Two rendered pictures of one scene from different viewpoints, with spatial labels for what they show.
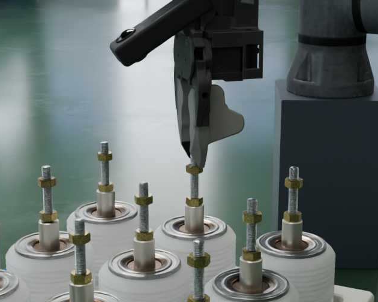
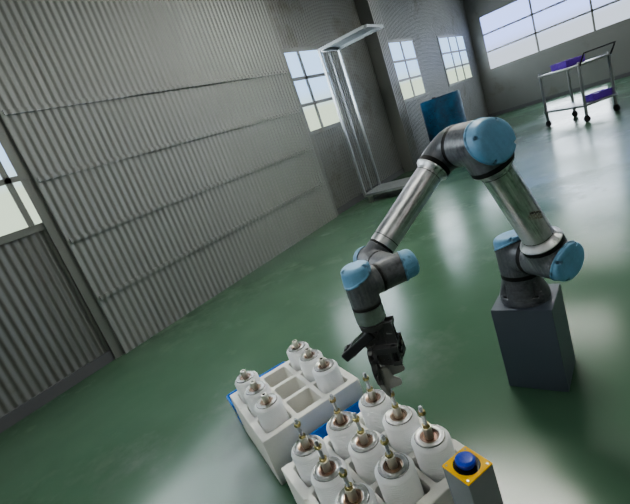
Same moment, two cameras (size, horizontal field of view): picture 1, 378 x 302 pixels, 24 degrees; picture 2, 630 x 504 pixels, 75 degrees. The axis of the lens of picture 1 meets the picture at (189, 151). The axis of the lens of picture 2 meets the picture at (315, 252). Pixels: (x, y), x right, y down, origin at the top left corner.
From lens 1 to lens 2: 0.72 m
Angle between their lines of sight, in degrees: 39
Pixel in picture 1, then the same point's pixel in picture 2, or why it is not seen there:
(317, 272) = (434, 455)
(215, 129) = (388, 384)
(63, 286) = (342, 441)
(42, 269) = (333, 435)
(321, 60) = (510, 288)
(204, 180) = not seen: hidden behind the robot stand
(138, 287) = (355, 456)
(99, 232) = (365, 411)
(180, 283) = (373, 454)
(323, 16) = (505, 267)
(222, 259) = (406, 433)
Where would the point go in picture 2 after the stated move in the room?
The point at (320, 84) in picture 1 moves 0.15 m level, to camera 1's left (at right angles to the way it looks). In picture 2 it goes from (511, 301) to (464, 302)
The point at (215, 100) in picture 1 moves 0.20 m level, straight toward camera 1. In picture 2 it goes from (385, 373) to (345, 429)
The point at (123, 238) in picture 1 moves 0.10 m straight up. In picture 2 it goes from (375, 413) to (365, 384)
